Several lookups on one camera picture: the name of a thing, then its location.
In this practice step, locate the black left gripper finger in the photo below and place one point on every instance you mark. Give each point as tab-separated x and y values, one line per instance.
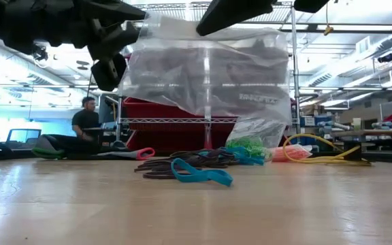
114	12
114	41

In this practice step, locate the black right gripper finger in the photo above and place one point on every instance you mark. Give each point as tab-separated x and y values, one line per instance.
230	13

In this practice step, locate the clear plastic zipper bag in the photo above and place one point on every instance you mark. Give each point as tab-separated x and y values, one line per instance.
182	75
260	131
306	151

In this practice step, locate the green rubber band bunch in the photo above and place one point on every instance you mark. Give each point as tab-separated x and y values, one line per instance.
250	144

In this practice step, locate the blue rubber band tangle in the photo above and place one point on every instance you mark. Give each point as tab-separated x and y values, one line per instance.
247	157

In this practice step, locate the orange rubber band bunch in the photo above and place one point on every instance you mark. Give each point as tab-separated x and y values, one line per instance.
288	154

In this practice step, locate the dark grey rubber band tangle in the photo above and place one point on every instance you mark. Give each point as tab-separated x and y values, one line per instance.
199	158

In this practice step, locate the yellow hanging plug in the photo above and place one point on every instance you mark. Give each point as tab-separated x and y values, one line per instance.
328	30

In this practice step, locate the black monitor back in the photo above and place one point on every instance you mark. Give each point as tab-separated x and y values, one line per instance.
109	112

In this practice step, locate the red plastic bin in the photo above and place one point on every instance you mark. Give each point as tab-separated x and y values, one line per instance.
220	139
155	110
168	139

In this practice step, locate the person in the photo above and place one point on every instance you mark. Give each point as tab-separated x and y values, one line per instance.
85	120

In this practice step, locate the computer monitor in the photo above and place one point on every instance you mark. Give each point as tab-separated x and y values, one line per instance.
22	136

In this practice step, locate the blue storage bin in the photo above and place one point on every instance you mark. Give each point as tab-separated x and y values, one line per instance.
311	121

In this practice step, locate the black and green bag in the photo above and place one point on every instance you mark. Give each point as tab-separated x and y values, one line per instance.
60	146

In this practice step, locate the grey blue pipe fitting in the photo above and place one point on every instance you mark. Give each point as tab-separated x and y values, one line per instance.
332	126
390	125

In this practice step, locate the white cup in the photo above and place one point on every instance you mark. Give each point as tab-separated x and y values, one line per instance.
356	124

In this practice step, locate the wooden workbench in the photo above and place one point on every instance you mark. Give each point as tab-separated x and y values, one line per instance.
386	132

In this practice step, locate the black ceiling camera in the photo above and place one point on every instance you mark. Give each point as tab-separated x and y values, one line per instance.
385	58

